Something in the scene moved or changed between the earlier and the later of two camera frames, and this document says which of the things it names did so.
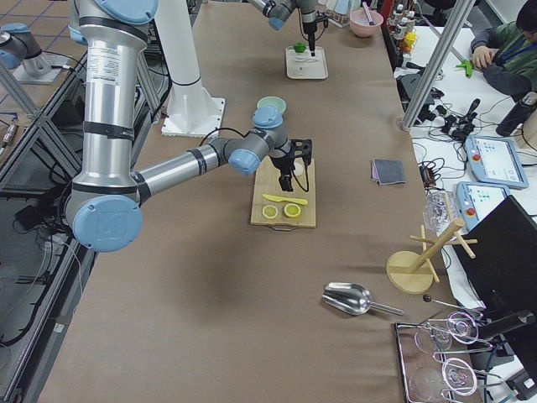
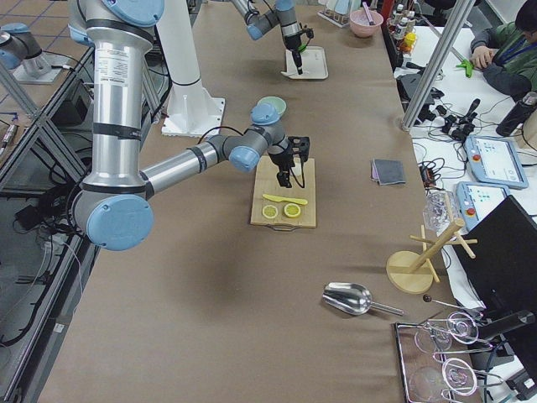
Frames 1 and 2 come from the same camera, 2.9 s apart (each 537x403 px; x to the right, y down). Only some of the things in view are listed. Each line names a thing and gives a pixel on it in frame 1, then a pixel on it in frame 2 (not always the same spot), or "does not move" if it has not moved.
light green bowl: (275, 101) does not move
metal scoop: (351, 299) does not move
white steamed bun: (299, 168) does not move
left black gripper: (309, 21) to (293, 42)
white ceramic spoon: (299, 58) to (294, 75)
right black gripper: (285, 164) does not move
